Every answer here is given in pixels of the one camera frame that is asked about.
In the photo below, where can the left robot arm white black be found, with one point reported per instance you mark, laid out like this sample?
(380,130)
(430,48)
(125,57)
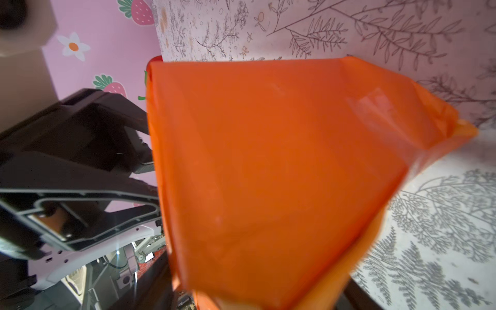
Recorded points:
(23,274)

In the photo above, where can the yellow orange wrapping paper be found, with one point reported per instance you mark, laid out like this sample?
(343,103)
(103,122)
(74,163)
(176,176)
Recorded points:
(274,176)

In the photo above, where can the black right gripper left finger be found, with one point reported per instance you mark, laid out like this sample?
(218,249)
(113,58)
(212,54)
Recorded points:
(154,290)

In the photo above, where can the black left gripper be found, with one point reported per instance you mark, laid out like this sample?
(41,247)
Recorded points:
(65,174)

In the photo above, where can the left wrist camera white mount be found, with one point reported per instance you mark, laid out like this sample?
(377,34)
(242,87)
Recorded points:
(26,85)

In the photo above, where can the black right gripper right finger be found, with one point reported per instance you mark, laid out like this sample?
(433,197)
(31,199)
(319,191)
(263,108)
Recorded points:
(358,298)

